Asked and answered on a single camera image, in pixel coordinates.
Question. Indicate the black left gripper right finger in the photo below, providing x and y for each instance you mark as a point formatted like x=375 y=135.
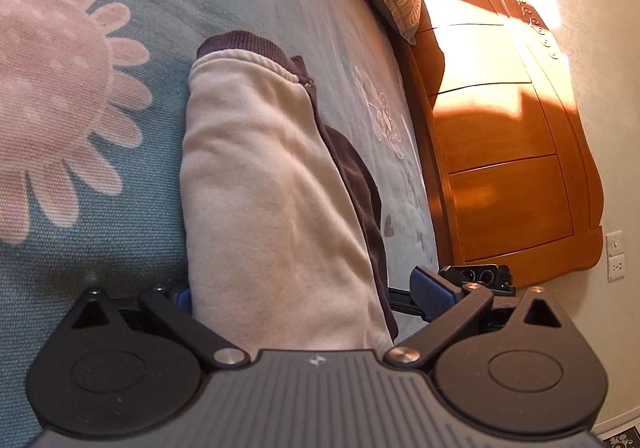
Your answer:
x=475 y=325

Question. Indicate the wooden headboard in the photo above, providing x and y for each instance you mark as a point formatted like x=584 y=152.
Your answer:
x=509 y=175

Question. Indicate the white wall socket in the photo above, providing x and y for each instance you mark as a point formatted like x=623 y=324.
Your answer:
x=615 y=253

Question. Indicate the blue floral bed sheet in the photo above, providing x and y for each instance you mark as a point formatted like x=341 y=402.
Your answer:
x=93 y=110

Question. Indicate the cream sweatshirt with print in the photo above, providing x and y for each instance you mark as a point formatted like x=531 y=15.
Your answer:
x=282 y=216

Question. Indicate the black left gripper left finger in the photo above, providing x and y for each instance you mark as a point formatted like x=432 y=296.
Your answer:
x=158 y=311

